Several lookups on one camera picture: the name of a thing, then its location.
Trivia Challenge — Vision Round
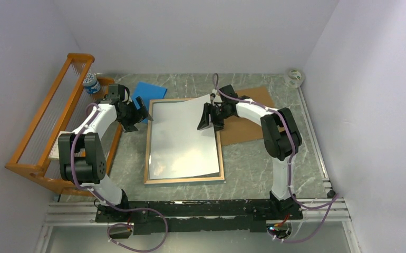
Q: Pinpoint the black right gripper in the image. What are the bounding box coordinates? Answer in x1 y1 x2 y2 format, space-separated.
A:
197 103 232 133

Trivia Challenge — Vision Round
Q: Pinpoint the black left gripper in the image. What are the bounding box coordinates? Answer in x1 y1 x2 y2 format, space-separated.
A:
118 96 152 133

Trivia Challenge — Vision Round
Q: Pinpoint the brown cardboard backing board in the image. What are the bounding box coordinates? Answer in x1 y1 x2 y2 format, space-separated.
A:
219 86 285 147

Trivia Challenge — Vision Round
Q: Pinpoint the hot air balloon photo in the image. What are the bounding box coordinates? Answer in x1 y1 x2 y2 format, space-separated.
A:
149 93 221 180

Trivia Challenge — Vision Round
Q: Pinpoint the blue wooden picture frame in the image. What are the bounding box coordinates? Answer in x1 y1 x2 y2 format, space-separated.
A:
143 97 225 186

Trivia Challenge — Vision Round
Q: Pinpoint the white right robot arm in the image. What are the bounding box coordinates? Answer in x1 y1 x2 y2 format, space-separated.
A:
197 85 302 219

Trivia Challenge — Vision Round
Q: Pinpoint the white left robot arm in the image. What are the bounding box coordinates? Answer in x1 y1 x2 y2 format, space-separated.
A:
57 84 152 221

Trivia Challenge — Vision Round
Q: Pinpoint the blue white round tin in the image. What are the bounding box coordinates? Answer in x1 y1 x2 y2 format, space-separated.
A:
82 73 101 94

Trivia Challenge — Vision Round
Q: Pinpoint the orange wooden rack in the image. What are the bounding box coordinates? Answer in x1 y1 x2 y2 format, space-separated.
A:
5 53 114 197

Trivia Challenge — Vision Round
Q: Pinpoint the white medicine box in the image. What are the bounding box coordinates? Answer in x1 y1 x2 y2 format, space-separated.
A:
49 131 65 160

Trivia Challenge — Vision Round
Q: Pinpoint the clear tape roll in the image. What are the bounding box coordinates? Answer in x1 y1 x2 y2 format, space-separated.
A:
284 68 306 89

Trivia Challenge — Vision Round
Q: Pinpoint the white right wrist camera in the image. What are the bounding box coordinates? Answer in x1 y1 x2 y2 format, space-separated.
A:
210 89 223 104

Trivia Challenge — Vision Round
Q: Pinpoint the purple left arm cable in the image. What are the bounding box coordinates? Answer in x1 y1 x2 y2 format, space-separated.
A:
70 103 169 253

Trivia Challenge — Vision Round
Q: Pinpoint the aluminium extrusion table rail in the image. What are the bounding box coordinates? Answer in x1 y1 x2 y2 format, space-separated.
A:
45 198 361 252

